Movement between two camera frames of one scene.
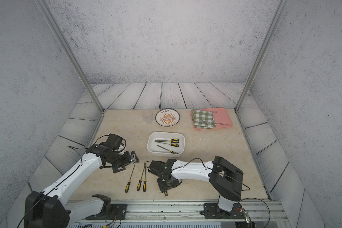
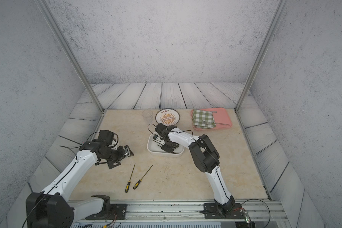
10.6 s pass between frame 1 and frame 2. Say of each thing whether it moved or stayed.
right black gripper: moved
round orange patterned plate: stayed
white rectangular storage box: stayed
